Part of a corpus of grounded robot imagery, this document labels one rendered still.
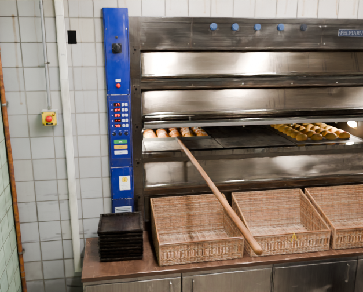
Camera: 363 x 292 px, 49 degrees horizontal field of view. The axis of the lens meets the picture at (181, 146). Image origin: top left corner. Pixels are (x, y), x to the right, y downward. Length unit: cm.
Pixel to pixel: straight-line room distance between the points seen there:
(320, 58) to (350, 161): 86
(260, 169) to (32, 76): 173
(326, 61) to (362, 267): 146
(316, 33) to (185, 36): 95
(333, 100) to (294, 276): 130
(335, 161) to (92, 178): 185
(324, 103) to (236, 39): 82
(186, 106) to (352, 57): 128
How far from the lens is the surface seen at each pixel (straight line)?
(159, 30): 273
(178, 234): 293
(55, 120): 269
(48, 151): 281
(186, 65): 274
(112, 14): 267
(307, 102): 305
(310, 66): 303
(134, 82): 271
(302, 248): 282
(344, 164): 334
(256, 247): 153
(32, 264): 316
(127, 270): 256
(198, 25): 277
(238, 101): 286
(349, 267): 301
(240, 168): 298
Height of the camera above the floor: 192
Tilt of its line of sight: 14 degrees down
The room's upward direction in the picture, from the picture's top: straight up
